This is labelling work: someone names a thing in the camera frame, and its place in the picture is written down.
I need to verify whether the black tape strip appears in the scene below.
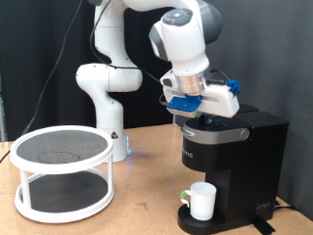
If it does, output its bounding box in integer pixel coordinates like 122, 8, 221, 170
250, 216, 277, 235

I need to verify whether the white mug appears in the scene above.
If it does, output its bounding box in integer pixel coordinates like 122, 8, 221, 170
179, 181, 217, 221

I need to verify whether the black curtain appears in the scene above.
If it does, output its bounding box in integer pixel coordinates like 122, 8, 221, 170
0, 0, 180, 142

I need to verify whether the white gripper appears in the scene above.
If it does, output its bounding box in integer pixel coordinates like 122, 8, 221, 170
163, 82, 242, 128

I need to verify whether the grey fabric backdrop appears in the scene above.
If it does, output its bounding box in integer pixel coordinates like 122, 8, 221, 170
175, 0, 313, 221

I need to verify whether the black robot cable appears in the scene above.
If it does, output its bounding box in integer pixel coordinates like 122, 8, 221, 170
0, 0, 231, 163

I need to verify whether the Keurig water reservoir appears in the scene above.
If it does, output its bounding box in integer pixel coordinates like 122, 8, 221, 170
239, 104, 260, 115

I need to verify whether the white two-tier turntable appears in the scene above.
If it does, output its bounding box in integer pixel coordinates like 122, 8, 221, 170
9, 124, 115, 224

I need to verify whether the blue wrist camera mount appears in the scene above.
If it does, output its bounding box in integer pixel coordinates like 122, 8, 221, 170
166, 95, 202, 118

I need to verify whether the black Keurig coffee machine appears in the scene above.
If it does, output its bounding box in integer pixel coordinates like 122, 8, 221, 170
177, 109, 290, 235

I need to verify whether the blue cable clip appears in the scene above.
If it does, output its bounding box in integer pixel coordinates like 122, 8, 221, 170
226, 78, 243, 97

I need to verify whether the black power cord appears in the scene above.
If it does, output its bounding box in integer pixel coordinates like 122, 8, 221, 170
273, 199, 297, 212

